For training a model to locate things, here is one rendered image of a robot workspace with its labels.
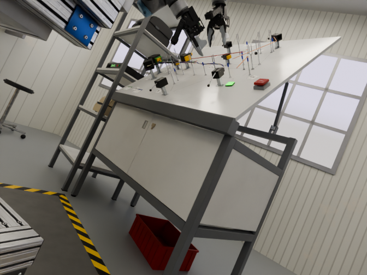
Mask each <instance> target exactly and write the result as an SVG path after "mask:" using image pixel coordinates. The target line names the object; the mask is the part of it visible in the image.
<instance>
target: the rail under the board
mask: <svg viewBox="0 0 367 275"><path fill-rule="evenodd" d="M111 99H112V100H114V101H116V102H118V103H121V104H125V105H128V106H132V107H136V108H138V109H141V110H145V111H148V112H152V113H155V114H158V115H161V116H164V117H168V118H171V119H175V120H177V121H181V122H184V123H188V124H191V125H194V126H197V127H201V128H204V129H207V130H211V131H214V132H217V133H220V134H224V135H229V136H232V137H234V135H235V133H236V131H237V129H238V127H239V124H240V123H239V122H237V121H236V120H235V119H233V118H230V117H225V116H220V115H216V114H213V113H208V112H203V111H198V110H194V109H189V108H186V107H181V106H176V105H172V104H167V103H163V102H159V101H155V100H150V99H145V98H141V97H136V96H133V95H128V94H123V93H119V92H114V93H113V95H112V97H111Z"/></svg>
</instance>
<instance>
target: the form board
mask: <svg viewBox="0 0 367 275"><path fill-rule="evenodd" d="M340 40H341V37H329V38H315V39H301V40H287V41H279V46H280V48H278V49H274V52H273V53H271V46H270V42H265V43H260V44H261V50H263V51H262V52H261V53H262V54H260V52H259V61H260V64H261V65H258V64H259V61H258V54H257V55H255V54H254V53H255V52H256V51H257V50H256V45H254V46H252V63H253V68H254V70H251V69H252V63H251V56H250V54H247V53H248V51H247V50H246V49H247V46H244V45H246V44H239V47H240V51H242V52H243V50H244V51H246V52H243V54H244V55H243V59H245V58H246V57H247V56H248V62H247V59H245V60H244V67H243V63H241V62H242V58H241V55H242V54H240V55H239V53H233V54H230V55H231V56H232V57H231V59H229V61H230V63H232V64H230V65H229V70H228V66H225V65H226V61H225V59H223V58H221V56H222V54H225V53H227V49H226V48H224V46H211V47H204V48H203V49H202V53H203V55H204V56H201V55H199V54H198V53H197V52H194V53H192V54H193V55H192V56H191V58H196V59H192V60H193V61H195V60H199V61H197V62H198V63H202V62H203V63H213V62H212V57H207V56H211V55H212V56H213V55H219V56H217V57H214V59H215V63H219V64H223V65H224V70H225V71H224V75H223V76H222V77H221V78H222V83H223V84H225V85H226V84H227V83H228V82H235V84H234V85H233V86H225V85H224V86H216V85H217V79H212V73H211V72H212V71H213V70H214V69H215V68H214V67H213V68H208V67H210V66H212V65H213V64H204V67H203V65H202V64H198V63H195V64H194V63H193V64H192V65H193V68H192V65H191V63H188V64H189V67H191V68H189V69H187V70H185V69H186V66H185V63H181V64H179V65H180V66H179V68H180V70H178V71H176V72H177V77H176V74H175V72H174V71H173V70H174V69H173V66H171V73H172V76H173V79H174V82H175V83H176V84H174V82H173V79H172V76H171V73H170V72H169V73H170V74H168V72H166V73H160V74H158V72H157V71H156V72H154V76H155V77H157V78H156V79H152V78H150V79H148V80H145V79H147V78H148V77H152V76H151V74H150V75H148V76H146V77H144V78H142V79H140V80H138V81H136V82H134V83H132V84H130V85H128V86H131V87H132V88H130V89H128V90H124V88H126V87H128V86H126V87H124V88H122V89H120V90H118V91H116V92H119V93H123V94H128V95H133V96H136V97H141V98H145V99H150V100H155V101H159V102H163V103H167V104H172V105H176V106H181V107H186V108H189V109H194V110H198V111H203V112H208V113H213V114H216V115H220V116H225V117H230V118H233V119H235V120H236V121H237V120H239V119H240V118H242V116H244V115H245V114H247V113H248V112H249V111H250V110H252V109H253V108H254V107H255V106H257V105H258V104H259V103H261V102H262V101H263V100H264V99H266V98H267V97H268V96H270V95H271V94H272V93H274V92H275V91H276V90H277V89H278V88H280V87H281V86H282V85H284V84H285V83H286V82H287V81H289V80H290V79H291V78H292V77H294V76H295V75H297V73H299V72H300V71H302V70H303V69H304V68H305V67H307V66H308V65H309V64H310V63H312V62H313V61H314V60H315V59H317V58H318V57H319V56H320V55H322V54H323V53H325V52H326V51H327V50H328V49H330V48H331V47H332V46H333V45H335V44H336V43H337V42H338V41H340ZM265 45H266V46H265ZM253 50H254V51H253ZM245 53H246V54H245ZM238 56H239V57H238ZM200 57H204V58H200ZM235 57H236V58H235ZM233 58H235V59H233ZM240 63H241V64H240ZM248 63H249V67H250V74H251V75H257V76H259V77H257V78H255V79H254V80H252V79H246V78H248V77H250V76H249V70H248ZM239 64H240V65H239ZM181 65H182V68H181ZM238 65H239V66H238ZM237 66H238V68H237ZM243 68H245V70H243ZM182 69H183V72H182ZM193 69H194V72H193ZM204 69H205V72H204ZM229 71H230V76H231V78H229ZM183 73H184V75H183ZM194 73H195V74H196V75H194ZM205 73H206V75H205ZM160 77H166V78H167V82H168V84H167V85H166V86H165V88H166V91H167V93H168V95H162V94H163V93H162V91H161V92H159V93H155V91H157V90H159V89H161V88H156V85H155V82H154V81H155V80H157V79H159V78H160ZM177 78H178V80H179V81H177ZM211 79H212V81H211ZM258 79H269V82H270V86H269V87H268V88H266V89H265V90H257V89H253V87H254V82H255V81H257V80H258ZM210 81H211V83H210ZM209 83H210V87H208V86H207V85H208V84H209ZM154 85H155V86H154ZM153 86H154V88H153V89H152V91H151V92H150V89H151V88H152V87H153ZM136 87H139V89H143V90H142V91H140V92H138V93H133V91H134V90H132V89H134V88H136Z"/></svg>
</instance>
